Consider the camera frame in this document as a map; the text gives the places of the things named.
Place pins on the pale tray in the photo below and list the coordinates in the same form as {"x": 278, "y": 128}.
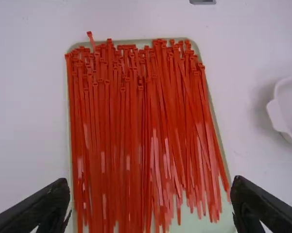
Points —
{"x": 224, "y": 218}

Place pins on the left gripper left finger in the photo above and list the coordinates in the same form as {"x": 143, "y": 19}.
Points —
{"x": 39, "y": 206}

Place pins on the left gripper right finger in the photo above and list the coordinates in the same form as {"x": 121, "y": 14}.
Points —
{"x": 257, "y": 208}

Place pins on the white dish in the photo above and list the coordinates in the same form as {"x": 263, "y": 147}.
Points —
{"x": 289, "y": 109}

